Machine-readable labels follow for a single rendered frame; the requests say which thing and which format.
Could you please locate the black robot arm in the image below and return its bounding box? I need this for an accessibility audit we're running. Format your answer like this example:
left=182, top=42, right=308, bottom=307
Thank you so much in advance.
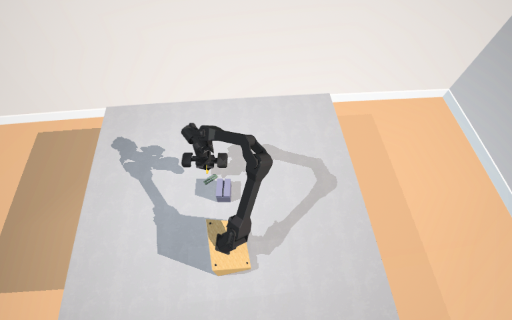
left=181, top=123, right=273, bottom=255

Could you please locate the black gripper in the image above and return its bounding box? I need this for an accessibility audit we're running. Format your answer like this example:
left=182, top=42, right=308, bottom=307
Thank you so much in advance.
left=182, top=152, right=228, bottom=170

